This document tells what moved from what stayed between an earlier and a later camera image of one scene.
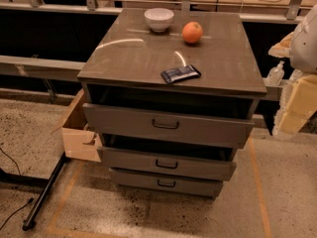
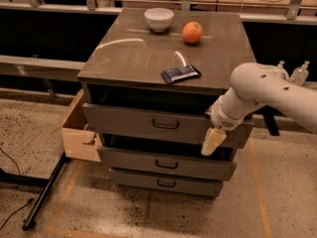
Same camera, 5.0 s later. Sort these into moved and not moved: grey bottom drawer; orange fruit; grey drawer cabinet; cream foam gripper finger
Moved: cream foam gripper finger
Not moved: orange fruit; grey drawer cabinet; grey bottom drawer
